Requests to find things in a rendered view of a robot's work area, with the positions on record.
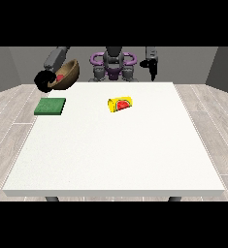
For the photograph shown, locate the grey robot trunk purple rings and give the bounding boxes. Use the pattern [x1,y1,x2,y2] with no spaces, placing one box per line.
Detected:
[88,46,139,83]

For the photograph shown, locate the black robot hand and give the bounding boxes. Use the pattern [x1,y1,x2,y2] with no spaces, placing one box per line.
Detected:
[139,58,159,82]
[33,69,57,94]

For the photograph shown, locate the brown wooden bowl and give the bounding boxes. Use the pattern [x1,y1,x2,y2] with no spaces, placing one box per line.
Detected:
[48,58,81,91]

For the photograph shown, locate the green square pad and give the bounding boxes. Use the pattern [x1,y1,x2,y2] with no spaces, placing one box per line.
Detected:
[33,97,67,116]

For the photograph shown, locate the yellow cup with melon print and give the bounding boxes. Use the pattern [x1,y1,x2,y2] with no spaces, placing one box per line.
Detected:
[107,95,134,114]

